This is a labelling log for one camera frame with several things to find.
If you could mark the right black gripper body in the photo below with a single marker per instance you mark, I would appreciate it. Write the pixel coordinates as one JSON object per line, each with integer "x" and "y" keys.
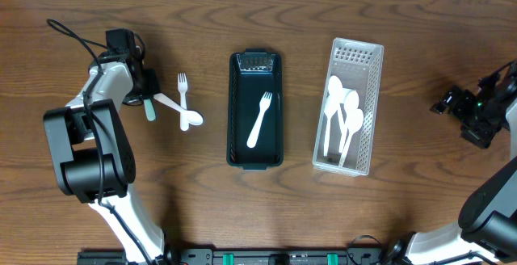
{"x": 482, "y": 120}

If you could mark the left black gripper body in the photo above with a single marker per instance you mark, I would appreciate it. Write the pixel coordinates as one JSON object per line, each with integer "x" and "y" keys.
{"x": 149, "y": 88}

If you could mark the pale green plastic fork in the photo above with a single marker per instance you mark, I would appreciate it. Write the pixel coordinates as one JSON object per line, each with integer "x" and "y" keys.
{"x": 149, "y": 110}

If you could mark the white plastic fork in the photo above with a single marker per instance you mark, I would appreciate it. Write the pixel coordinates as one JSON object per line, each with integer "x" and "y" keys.
{"x": 264, "y": 104}
{"x": 182, "y": 88}

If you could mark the white plastic spoon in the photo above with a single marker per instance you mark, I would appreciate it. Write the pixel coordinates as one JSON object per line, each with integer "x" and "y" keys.
{"x": 192, "y": 117}
{"x": 330, "y": 109}
{"x": 336, "y": 91}
{"x": 355, "y": 123}
{"x": 350, "y": 104}

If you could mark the black plastic basket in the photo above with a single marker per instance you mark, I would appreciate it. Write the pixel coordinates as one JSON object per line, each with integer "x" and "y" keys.
{"x": 251, "y": 74}

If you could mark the clear plastic perforated basket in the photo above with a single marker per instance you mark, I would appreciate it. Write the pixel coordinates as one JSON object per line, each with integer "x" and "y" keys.
{"x": 358, "y": 65}

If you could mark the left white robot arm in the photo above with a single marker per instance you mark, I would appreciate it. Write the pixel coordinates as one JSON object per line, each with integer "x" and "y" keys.
{"x": 92, "y": 157}

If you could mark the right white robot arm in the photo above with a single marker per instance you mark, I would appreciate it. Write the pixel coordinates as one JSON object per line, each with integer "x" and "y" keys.
{"x": 486, "y": 227}

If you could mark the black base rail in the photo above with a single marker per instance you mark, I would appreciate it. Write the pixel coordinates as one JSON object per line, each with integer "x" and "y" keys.
{"x": 359, "y": 256}

